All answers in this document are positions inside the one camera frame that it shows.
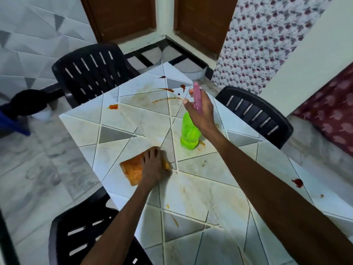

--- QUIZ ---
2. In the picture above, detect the person's left hand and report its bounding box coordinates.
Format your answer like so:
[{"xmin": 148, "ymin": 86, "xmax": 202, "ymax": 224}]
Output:
[{"xmin": 138, "ymin": 146, "xmax": 173, "ymax": 188}]

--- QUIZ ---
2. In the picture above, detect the person's right hand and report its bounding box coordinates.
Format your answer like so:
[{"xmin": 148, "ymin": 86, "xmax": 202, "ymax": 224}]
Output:
[{"xmin": 183, "ymin": 89, "xmax": 215, "ymax": 134}]

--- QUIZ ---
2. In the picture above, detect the orange cleaning cloth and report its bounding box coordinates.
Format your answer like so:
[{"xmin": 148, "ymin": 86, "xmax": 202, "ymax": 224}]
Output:
[{"xmin": 119, "ymin": 152, "xmax": 172, "ymax": 187}]

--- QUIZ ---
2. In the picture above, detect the green spray bottle pink nozzle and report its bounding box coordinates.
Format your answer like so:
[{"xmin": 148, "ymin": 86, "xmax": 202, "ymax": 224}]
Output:
[{"xmin": 180, "ymin": 82, "xmax": 204, "ymax": 150}]

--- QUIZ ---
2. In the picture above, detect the person's left forearm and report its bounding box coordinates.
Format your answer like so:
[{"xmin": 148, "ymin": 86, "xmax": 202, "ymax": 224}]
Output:
[{"xmin": 81, "ymin": 181, "xmax": 155, "ymax": 265}]

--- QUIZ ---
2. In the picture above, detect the person's right forearm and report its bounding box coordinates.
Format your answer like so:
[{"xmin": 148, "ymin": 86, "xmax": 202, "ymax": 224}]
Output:
[{"xmin": 205, "ymin": 126, "xmax": 353, "ymax": 265}]

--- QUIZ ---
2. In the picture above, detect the black plastic slatted chair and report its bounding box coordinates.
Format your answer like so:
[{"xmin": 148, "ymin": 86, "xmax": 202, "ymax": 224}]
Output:
[
  {"xmin": 49, "ymin": 187, "xmax": 153, "ymax": 265},
  {"xmin": 41, "ymin": 43, "xmax": 141, "ymax": 108},
  {"xmin": 215, "ymin": 86, "xmax": 294, "ymax": 149}
]

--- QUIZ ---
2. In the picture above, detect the brown wooden door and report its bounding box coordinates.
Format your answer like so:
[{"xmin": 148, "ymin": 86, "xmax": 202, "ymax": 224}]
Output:
[
  {"xmin": 174, "ymin": 0, "xmax": 239, "ymax": 59},
  {"xmin": 80, "ymin": 0, "xmax": 157, "ymax": 43}
]

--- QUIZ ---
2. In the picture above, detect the floral patterned curtain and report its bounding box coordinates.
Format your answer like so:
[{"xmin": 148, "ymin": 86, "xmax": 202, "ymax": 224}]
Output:
[{"xmin": 212, "ymin": 0, "xmax": 335, "ymax": 95}]

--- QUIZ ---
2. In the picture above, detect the black cloth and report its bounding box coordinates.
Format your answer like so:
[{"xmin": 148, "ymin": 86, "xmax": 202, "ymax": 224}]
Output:
[{"xmin": 7, "ymin": 89, "xmax": 49, "ymax": 119}]

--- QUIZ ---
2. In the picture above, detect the blue plastic stool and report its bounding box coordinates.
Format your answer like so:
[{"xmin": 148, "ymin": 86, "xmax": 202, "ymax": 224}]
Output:
[{"xmin": 0, "ymin": 103, "xmax": 31, "ymax": 136}]

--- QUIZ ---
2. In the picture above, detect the maroon floral bedsheet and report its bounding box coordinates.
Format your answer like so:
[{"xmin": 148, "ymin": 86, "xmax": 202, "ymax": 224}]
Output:
[{"xmin": 292, "ymin": 63, "xmax": 353, "ymax": 158}]

